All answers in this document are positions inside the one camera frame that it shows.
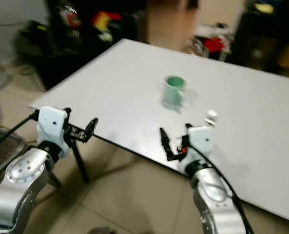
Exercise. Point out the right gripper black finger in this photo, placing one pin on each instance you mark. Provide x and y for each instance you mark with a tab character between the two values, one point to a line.
188	131
167	141

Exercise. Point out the brown wooden door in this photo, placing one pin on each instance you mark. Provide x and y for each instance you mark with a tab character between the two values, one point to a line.
171	24

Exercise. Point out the red and white toy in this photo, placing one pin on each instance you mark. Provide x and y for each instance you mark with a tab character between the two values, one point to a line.
69	17

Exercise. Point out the black table leg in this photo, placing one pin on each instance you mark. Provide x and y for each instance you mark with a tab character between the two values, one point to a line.
81	163
54	176

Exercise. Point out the black bag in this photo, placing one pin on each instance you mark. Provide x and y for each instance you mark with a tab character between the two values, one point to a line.
32	43

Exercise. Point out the black shelf unit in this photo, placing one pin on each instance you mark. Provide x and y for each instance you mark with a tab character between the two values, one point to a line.
61	58

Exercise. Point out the grey robot foot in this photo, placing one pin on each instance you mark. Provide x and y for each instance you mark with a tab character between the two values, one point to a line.
103	230

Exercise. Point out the yellow object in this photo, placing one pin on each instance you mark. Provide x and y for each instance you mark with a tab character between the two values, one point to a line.
264	8

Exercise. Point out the red object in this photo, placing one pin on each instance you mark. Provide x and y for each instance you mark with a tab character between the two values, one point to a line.
215	45

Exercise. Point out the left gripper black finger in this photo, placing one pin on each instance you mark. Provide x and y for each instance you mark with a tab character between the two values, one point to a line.
68	112
92	127

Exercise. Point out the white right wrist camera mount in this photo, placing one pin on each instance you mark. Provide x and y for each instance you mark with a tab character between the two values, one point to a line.
200	139

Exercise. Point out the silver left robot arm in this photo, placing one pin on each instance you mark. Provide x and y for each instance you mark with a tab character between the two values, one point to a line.
22	180

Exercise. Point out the red and yellow toy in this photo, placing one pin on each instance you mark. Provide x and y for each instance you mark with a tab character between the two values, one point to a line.
104	22

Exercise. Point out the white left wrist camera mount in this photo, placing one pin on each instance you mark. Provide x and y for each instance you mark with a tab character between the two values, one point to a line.
52	122

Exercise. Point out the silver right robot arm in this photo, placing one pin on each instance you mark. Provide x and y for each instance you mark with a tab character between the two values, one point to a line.
210	195

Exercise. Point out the large black cabinet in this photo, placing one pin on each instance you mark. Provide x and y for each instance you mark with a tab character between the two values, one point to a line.
261	44

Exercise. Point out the green ceramic mug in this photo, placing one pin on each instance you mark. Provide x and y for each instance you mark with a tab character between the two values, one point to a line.
174	92

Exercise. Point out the white plastic container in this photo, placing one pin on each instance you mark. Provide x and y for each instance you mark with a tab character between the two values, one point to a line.
210	30

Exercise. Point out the small shiny silver object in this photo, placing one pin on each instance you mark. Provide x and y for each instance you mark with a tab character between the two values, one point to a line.
211	116

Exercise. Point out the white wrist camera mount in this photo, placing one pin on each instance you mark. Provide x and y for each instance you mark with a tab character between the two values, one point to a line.
200	139
52	122

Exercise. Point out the dark brown woven chair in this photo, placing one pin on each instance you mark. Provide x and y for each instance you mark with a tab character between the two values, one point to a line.
5	151

